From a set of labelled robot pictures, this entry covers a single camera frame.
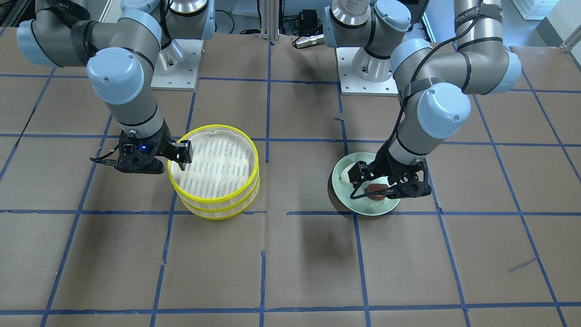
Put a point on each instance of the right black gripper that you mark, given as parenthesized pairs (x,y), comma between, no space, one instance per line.
(162,144)

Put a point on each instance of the brown bun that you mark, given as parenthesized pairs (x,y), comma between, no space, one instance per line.
(374,191)

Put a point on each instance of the white steamer cloth top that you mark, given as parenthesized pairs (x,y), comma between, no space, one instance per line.
(222,161)

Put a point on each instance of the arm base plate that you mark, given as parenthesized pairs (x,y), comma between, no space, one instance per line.
(177,66)
(364,75)

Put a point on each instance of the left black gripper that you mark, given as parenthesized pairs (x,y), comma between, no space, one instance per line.
(382,161)

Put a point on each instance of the silver connector plug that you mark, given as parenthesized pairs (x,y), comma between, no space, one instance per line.
(308,41)

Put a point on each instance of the white bun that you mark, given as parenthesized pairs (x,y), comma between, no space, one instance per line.
(344,175)

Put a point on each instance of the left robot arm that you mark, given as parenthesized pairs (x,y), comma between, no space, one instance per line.
(433,82)

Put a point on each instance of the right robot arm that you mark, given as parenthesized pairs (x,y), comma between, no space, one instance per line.
(119,59)

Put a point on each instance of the green plate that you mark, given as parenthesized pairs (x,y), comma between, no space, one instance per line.
(343,191)

